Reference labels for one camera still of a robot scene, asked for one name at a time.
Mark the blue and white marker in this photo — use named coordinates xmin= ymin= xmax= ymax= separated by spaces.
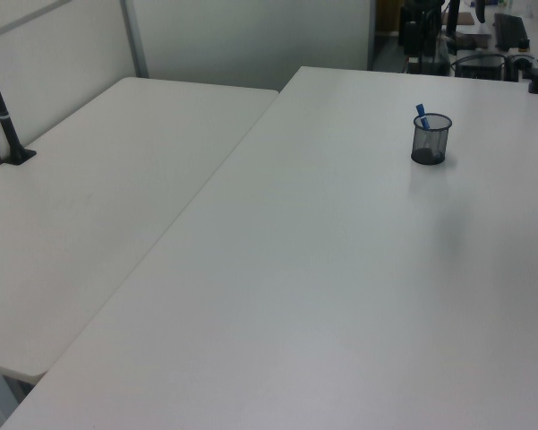
xmin=414 ymin=103 xmax=431 ymax=131

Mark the white adjoining table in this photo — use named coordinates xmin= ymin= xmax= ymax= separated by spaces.
xmin=0 ymin=76 xmax=281 ymax=385

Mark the black mesh pen cup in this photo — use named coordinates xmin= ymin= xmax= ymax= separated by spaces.
xmin=410 ymin=113 xmax=454 ymax=166

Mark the black equipment stand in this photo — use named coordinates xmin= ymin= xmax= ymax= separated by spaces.
xmin=399 ymin=0 xmax=447 ymax=75

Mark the black computer box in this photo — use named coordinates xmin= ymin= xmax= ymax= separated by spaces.
xmin=455 ymin=52 xmax=508 ymax=82

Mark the black computer keyboard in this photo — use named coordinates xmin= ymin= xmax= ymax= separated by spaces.
xmin=492 ymin=12 xmax=531 ymax=52

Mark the grey metal partition post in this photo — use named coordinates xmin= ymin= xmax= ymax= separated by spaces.
xmin=119 ymin=0 xmax=150 ymax=80

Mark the black camera stand pole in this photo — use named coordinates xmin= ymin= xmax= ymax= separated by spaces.
xmin=0 ymin=39 xmax=38 ymax=168

